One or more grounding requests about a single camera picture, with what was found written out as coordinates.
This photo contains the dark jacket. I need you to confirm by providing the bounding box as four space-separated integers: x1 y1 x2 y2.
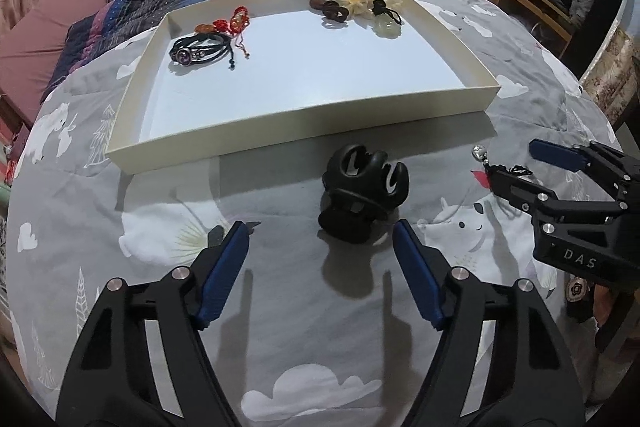
570 0 631 78

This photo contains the pink pillow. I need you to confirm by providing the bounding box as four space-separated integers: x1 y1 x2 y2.
0 0 133 128

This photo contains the bell charm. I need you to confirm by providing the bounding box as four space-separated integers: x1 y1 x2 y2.
471 145 536 190

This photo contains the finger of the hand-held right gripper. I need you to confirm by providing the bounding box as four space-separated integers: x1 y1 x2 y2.
529 138 640 208
487 168 623 233

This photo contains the black cord bracelet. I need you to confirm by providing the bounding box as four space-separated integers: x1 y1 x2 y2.
170 32 238 72

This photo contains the black scrunchie with charm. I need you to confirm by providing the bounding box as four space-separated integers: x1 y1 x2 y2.
564 276 608 325

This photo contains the red string bracelet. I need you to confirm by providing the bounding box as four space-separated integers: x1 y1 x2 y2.
192 5 253 58

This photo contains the grey printed blanket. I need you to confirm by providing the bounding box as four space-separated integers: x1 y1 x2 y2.
7 0 626 427

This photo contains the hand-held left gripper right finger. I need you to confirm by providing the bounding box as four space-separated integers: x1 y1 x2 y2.
392 219 586 427

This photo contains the floral fabric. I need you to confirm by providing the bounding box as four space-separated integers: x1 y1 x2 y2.
580 24 640 122

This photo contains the white shallow box tray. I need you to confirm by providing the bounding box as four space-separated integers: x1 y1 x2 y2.
105 0 501 170

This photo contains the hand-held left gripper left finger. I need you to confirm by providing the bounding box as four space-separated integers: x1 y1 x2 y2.
55 221 251 427

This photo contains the black hair claw clip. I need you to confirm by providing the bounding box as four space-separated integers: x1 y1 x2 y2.
317 144 411 244

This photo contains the black tie with clear ornament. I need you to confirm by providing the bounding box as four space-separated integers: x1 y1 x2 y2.
371 0 403 38

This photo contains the brown bead dark hair tie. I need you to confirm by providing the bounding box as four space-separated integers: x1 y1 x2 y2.
309 0 350 24

